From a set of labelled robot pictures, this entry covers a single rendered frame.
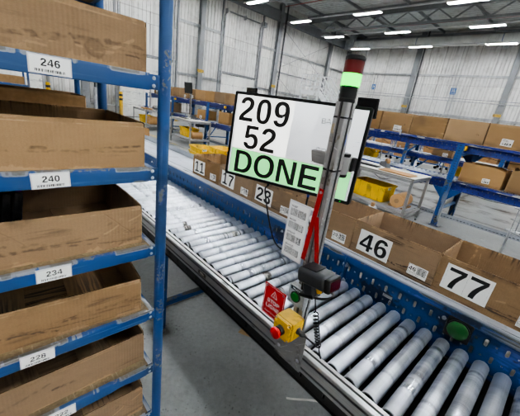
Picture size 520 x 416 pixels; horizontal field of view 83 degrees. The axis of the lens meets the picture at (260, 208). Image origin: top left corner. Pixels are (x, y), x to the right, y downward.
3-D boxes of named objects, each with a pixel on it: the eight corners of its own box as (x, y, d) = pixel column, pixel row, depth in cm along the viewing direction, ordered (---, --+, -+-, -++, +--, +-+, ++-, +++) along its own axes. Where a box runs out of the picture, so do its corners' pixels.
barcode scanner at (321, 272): (326, 313, 82) (329, 279, 80) (294, 295, 91) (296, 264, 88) (339, 304, 87) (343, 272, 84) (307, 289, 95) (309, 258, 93)
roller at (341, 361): (321, 372, 99) (323, 361, 97) (390, 315, 134) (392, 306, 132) (333, 383, 96) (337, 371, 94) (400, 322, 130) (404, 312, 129)
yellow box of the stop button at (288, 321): (268, 333, 98) (271, 315, 96) (286, 323, 104) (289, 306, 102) (301, 362, 89) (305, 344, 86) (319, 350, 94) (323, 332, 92)
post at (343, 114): (273, 350, 110) (321, 99, 81) (282, 344, 113) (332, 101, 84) (297, 373, 102) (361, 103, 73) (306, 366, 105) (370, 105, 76)
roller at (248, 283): (229, 292, 134) (229, 282, 132) (302, 263, 168) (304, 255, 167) (235, 298, 130) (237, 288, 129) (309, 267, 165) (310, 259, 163)
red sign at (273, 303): (261, 309, 111) (266, 281, 107) (262, 309, 112) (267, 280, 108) (292, 336, 101) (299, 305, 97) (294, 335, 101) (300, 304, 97)
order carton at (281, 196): (250, 201, 203) (252, 177, 197) (279, 197, 223) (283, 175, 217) (291, 222, 177) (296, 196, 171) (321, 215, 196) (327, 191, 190)
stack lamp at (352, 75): (336, 84, 77) (341, 59, 75) (347, 87, 81) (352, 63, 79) (352, 85, 74) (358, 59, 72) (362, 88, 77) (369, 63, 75)
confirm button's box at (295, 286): (285, 300, 98) (289, 282, 96) (291, 296, 100) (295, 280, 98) (300, 311, 94) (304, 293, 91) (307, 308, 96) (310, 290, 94)
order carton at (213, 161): (191, 173, 255) (192, 153, 249) (219, 172, 275) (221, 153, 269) (218, 186, 229) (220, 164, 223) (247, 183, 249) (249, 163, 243)
